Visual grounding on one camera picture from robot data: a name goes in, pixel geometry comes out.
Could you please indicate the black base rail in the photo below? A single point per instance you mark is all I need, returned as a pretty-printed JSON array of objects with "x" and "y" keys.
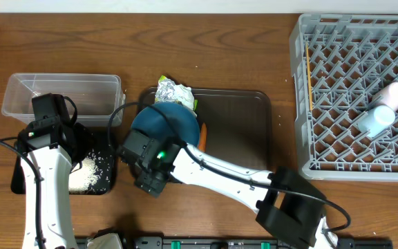
[{"x": 110, "y": 239}]

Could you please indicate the dark blue bowl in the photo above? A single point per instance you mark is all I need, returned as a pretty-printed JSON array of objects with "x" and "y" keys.
[{"x": 150, "y": 122}]

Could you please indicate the white rice pile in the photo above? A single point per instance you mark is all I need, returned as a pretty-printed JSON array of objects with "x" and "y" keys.
[{"x": 93, "y": 175}]

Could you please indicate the orange carrot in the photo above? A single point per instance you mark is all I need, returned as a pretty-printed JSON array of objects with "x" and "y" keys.
[{"x": 203, "y": 138}]

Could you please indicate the clear plastic bin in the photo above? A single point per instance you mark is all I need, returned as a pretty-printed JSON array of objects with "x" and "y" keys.
[{"x": 96, "y": 96}]

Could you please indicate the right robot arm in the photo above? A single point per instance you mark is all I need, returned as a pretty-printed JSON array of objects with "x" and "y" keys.
[{"x": 286, "y": 205}]

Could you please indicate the crumpled foil snack wrapper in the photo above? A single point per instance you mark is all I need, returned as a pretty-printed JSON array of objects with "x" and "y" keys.
[{"x": 169, "y": 91}]

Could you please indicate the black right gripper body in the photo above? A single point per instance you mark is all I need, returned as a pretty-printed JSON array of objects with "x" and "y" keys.
[{"x": 147, "y": 179}]

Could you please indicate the black waste tray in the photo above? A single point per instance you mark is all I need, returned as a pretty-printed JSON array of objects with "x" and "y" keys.
[{"x": 101, "y": 144}]

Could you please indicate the wooden chopstick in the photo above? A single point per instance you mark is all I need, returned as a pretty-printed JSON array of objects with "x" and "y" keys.
[{"x": 309, "y": 84}]

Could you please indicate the grey dishwasher rack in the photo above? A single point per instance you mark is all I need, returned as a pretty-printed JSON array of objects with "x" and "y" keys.
[{"x": 352, "y": 57}]

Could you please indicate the brown serving tray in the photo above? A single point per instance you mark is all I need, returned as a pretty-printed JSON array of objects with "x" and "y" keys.
[{"x": 238, "y": 124}]

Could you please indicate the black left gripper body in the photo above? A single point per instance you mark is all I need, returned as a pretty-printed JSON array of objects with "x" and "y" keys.
[{"x": 84, "y": 140}]

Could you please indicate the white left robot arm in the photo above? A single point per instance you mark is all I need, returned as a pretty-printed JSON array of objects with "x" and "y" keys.
[{"x": 49, "y": 149}]

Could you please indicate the light blue plastic cup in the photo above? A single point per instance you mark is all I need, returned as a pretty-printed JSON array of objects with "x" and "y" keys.
[{"x": 376, "y": 120}]

